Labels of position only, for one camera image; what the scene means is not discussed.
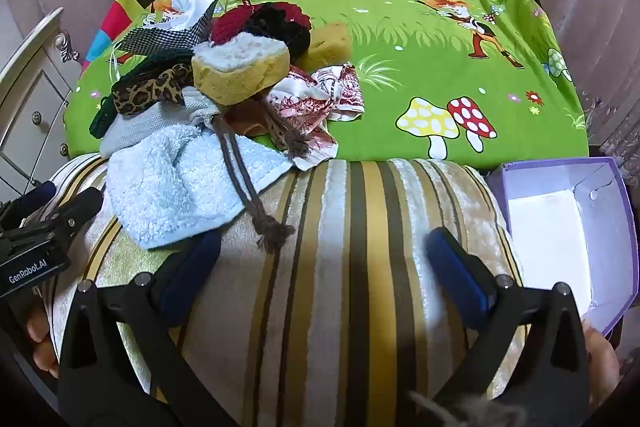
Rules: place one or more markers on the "light blue towel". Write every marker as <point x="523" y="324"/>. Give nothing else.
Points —
<point x="170" y="187"/>

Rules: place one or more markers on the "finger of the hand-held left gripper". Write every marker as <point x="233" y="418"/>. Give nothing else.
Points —
<point x="35" y="198"/>
<point x="75" y="212"/>

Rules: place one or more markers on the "person's left hand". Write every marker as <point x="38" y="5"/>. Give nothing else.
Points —
<point x="42" y="337"/>

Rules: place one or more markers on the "person's right hand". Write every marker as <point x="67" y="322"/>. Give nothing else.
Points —
<point x="602" y="367"/>

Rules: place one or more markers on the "yellow sponge with white face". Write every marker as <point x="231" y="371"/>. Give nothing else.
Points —
<point x="240" y="72"/>

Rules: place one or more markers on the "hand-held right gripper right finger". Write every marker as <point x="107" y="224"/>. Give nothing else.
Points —
<point x="460" y="279"/>

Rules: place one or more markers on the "red knitted cloth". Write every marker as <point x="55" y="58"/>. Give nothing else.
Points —
<point x="232" y="24"/>

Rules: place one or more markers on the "purple cardboard box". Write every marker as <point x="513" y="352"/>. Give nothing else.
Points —
<point x="550" y="227"/>

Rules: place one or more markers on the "leopard print cloth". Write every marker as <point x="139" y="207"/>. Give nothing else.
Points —
<point x="150" y="92"/>

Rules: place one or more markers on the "black white checked cloth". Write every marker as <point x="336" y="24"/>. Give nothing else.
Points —
<point x="160" y="39"/>

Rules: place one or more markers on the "multicolour block cloth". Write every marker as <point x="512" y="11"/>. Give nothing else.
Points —
<point x="115" y="14"/>

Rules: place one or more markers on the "white carved dresser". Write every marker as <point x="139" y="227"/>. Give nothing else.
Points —
<point x="30" y="107"/>

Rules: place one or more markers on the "dark green cloth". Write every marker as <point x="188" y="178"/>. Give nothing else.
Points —
<point x="107" y="117"/>

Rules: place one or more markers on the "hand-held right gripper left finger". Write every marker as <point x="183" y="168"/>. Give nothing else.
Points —
<point x="192" y="274"/>

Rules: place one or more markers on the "red patterned white cloth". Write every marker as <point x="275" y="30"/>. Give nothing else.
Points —
<point x="320" y="99"/>

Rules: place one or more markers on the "plain yellow sponge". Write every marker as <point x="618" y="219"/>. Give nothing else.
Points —
<point x="330" y="44"/>

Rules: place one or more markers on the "green cartoon printed sheet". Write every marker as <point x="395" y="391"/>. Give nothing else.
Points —
<point x="400" y="22"/>

